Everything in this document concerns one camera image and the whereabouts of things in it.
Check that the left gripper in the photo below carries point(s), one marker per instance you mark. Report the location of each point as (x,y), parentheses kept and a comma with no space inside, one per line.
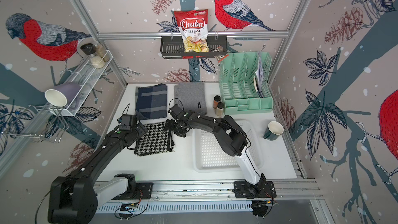
(142,129)

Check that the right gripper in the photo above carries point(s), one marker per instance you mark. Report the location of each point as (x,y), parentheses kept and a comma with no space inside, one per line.
(169,123)

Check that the black white houndstooth scarf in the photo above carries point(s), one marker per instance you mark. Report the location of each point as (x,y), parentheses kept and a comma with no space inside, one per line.
(157,140)

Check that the navy plaid scarf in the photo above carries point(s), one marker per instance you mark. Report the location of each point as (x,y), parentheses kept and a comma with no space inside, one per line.
(151,102)

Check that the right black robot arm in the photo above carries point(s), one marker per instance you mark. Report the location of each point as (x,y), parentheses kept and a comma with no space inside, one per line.
(230,136)

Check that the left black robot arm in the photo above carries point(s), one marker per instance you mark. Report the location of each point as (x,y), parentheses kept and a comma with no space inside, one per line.
(72,199)

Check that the grey folded scarf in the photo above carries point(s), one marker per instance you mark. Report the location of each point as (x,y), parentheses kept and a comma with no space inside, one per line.
(190,96)

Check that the white plastic basket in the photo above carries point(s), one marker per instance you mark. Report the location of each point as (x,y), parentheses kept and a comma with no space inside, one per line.
(209,157)

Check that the beige spice bottle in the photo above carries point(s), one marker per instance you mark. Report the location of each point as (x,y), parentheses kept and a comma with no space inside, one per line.
(220,109)

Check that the brown spice bottle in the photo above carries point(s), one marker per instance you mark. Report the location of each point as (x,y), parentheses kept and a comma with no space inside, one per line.
(217,99)

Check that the green plastic file organizer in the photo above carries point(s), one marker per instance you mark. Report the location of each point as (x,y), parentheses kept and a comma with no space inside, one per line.
(236,82)

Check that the purple white cup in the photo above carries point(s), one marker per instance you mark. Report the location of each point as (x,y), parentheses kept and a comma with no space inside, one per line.
(62,95)

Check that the papers in organizer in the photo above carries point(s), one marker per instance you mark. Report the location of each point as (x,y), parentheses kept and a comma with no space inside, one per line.
(259,76)

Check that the dark green mug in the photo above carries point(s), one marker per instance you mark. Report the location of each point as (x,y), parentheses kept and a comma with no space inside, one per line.
(273,131)

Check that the red Chuba chips bag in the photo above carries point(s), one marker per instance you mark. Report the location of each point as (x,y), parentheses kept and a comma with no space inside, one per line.
(194,30)

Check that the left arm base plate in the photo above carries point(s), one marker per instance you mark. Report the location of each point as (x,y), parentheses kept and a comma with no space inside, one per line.
(141,191)

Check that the white wire wall shelf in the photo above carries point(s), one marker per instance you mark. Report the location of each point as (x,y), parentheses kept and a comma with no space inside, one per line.
(87,76)

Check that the black wire wall shelf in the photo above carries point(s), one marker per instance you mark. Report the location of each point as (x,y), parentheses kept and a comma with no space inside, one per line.
(173,48)

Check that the wire cup holder rack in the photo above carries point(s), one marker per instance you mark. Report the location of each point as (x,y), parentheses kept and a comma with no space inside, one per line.
(34,123)

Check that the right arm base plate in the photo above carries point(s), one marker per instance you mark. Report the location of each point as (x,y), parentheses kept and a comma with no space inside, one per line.
(264,189)

